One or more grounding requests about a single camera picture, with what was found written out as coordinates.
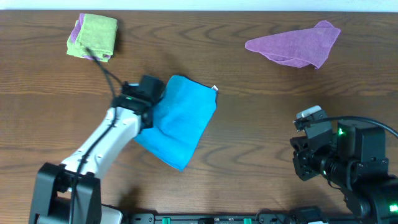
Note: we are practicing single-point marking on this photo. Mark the folded green cloth top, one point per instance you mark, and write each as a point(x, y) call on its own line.
point(97, 35)

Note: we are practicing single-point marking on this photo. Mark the purple microfiber cloth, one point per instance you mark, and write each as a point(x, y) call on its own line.
point(297, 48)

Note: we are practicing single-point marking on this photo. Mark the folded green cloth bottom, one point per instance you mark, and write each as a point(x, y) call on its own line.
point(72, 49)

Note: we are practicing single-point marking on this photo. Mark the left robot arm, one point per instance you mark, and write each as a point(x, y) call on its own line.
point(71, 191)

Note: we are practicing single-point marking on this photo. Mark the folded green cloth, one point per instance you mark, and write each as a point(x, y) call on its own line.
point(72, 49)
point(97, 35)

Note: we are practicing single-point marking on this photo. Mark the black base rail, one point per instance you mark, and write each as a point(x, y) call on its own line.
point(264, 218)

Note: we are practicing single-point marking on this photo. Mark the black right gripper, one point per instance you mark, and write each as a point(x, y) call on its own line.
point(301, 155)

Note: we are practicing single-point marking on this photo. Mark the blue microfiber cloth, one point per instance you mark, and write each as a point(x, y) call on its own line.
point(180, 119)

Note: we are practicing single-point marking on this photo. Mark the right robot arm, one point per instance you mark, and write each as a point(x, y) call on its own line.
point(350, 153)

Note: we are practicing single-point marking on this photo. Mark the folded purple cloth in stack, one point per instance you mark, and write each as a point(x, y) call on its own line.
point(75, 30)

